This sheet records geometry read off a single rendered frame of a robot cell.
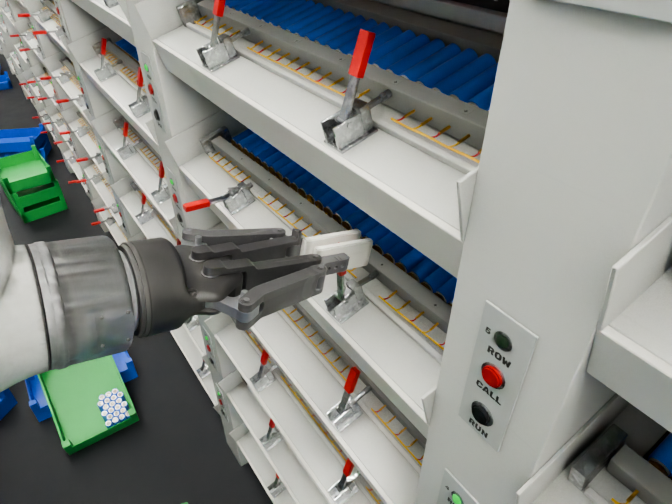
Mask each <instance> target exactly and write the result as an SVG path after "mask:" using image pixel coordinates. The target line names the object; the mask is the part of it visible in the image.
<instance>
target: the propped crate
mask: <svg viewBox="0 0 672 504"><path fill-rule="evenodd" d="M37 376H38V378H39V381H40V384H41V387H42V389H43V392H44V395H45V398H46V400H47V403H48V406H49V409H50V412H51V414H52V417H53V420H54V423H55V425H56V428H57V431H58V434H59V437H60V439H61V444H62V447H63V449H64V450H65V451H66V452H67V453H68V454H69V455H71V454H73V453H75V452H77V451H79V450H81V449H83V448H85V447H87V446H89V445H91V444H93V443H95V442H97V441H99V440H101V439H103V438H105V437H107V436H109V435H111V434H113V433H115V432H117V431H119V430H121V429H123V428H125V427H127V426H129V425H131V424H133V423H135V422H137V421H139V418H138V415H137V412H136V410H135V407H134V405H133V403H132V400H131V398H130V396H129V393H128V391H127V389H126V387H125V384H124V382H123V380H122V377H121V375H120V373H119V370H118V368H117V366H116V364H115V361H114V359H113V357H112V355H109V356H105V357H102V358H98V359H94V360H90V361H86V362H82V363H78V364H74V365H70V366H68V367H67V368H64V369H60V370H57V369H54V370H49V371H47V372H44V373H41V374H38V375H37ZM114 388H116V389H118V391H119V392H123V394H124V397H125V399H126V402H127V403H128V406H129V408H130V409H129V410H127V411H128V413H129V416H130V418H128V419H126V420H124V421H122V422H120V423H118V424H116V425H114V426H112V427H110V428H108V429H107V427H106V425H105V421H104V419H103V417H102V416H101V411H100V409H99V407H98V406H97V403H98V402H99V401H100V400H99V396H100V395H101V394H103V395H105V393H106V392H108V391H110V392H111V393H112V390H113V389H114Z"/></svg>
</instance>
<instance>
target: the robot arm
mask: <svg viewBox="0 0 672 504"><path fill-rule="evenodd" d="M285 234H286V230H285V229H283V228H256V229H230V230H202V229H194V228H184V229H183V230H182V243H181V245H176V246H174V245H173V244H172V243H171V242H170V241H169V240H167V239H166V238H162V237H158V238H150V239H143V240H135V241H128V242H122V243H121V244H120V245H119V246H118V247H117V246H116V245H115V243H114V242H113V240H111V239H110V238H109V237H107V236H103V235H101V236H93V237H85V238H76V239H68V240H60V241H51V242H44V241H40V242H34V243H33V244H27V245H14V242H13V239H12V236H11V233H10V231H9V228H8V225H7V222H6V219H5V215H4V212H3V208H2V204H1V198H0V392H2V391H4V390H6V389H8V388H9V387H11V386H13V385H15V384H16V383H18V382H20V381H23V380H25V379H27V378H30V377H32V376H35V375H38V374H41V373H44V372H47V371H49V370H54V369H57V370H60V369H64V368H67V367H68V366H70V365H74V364H78V363H82V362H86V361H90V360H94V359H98V358H102V357H105V356H109V355H113V354H117V353H121V352H124V351H126V350H128V349H129V347H130V346H131V344H132V341H133V335H134V336H137V337H139V338H143V337H147V336H151V335H155V334H160V333H164V332H168V331H172V330H176V329H178V328H180V327H181V326H182V325H183V324H184V323H185V322H186V321H187V320H188V319H189V318H190V317H192V316H194V315H216V314H219V313H221V312H222V313H224V314H227V315H229V316H231V317H233V318H235V319H236V328H237V329H239V330H242V331H245V330H248V329H250V328H251V327H252V326H253V325H254V324H255V323H256V322H257V321H259V320H260V319H261V318H263V317H265V316H268V315H270V314H272V313H275V312H277V311H280V310H282V309H284V308H287V307H289V306H292V305H294V304H296V303H299V302H301V301H304V300H306V299H308V298H311V297H313V296H316V295H318V294H320V293H322V291H323V286H324V282H325V277H326V275H330V274H335V273H339V272H344V271H346V270H347V269H352V268H356V267H361V266H366V265H367V264H368V261H369V257H370V253H371V249H372V245H373V240H372V239H371V238H365V239H360V236H361V231H360V230H359V229H354V230H348V231H342V232H336V233H330V234H324V235H317V236H311V237H305V238H301V236H302V231H301V230H300V229H296V228H293V229H292V235H290V236H287V235H285ZM270 238H272V239H270ZM338 242H340V243H338ZM206 244H207V245H206Z"/></svg>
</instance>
